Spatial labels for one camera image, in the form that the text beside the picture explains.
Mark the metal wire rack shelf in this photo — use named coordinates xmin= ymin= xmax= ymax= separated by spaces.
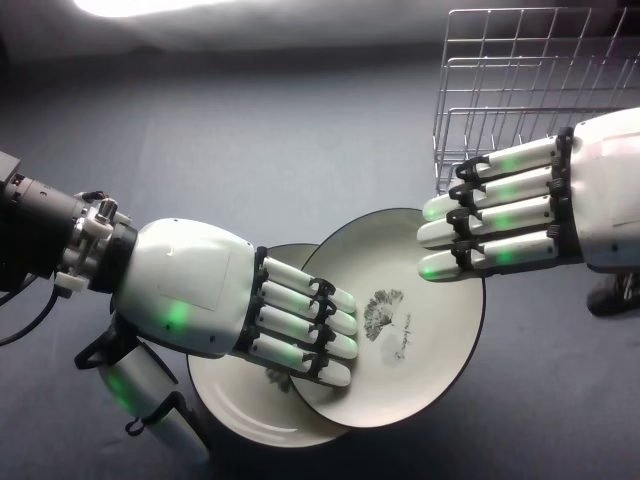
xmin=428 ymin=7 xmax=640 ymax=197

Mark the white plate with fan print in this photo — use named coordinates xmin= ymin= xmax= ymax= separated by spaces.
xmin=289 ymin=207 xmax=485 ymax=429
xmin=185 ymin=243 xmax=352 ymax=450

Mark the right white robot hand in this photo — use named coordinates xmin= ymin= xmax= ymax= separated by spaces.
xmin=416 ymin=107 xmax=640 ymax=317

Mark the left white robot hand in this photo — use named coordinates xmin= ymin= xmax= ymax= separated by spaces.
xmin=74 ymin=217 xmax=359 ymax=469

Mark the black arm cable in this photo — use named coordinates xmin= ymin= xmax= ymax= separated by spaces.
xmin=0 ymin=277 xmax=64 ymax=347

